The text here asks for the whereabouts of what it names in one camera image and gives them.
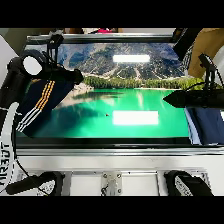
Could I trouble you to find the brown cardboard box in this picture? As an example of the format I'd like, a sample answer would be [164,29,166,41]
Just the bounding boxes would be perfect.
[188,28,224,80]

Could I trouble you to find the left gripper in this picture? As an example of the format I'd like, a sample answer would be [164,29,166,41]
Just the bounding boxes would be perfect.
[57,67,85,85]

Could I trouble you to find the navy striped track pants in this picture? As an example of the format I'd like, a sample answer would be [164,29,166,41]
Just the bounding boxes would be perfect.
[14,78,76,138]

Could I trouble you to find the navy blue garment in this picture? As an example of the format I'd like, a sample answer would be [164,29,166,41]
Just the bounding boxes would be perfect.
[184,106,224,147]

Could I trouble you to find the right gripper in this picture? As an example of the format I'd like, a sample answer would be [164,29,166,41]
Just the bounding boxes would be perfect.
[184,89,224,110]

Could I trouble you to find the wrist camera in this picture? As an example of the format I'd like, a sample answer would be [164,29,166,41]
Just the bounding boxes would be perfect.
[46,33,65,70]
[198,53,218,91]

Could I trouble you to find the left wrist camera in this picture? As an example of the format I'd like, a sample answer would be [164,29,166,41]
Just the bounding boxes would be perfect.
[46,33,65,70]

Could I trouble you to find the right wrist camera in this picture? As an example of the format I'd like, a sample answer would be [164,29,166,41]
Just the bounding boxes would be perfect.
[198,53,218,91]

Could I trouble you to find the black cable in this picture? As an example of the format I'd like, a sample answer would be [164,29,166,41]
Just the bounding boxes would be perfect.
[10,119,51,197]

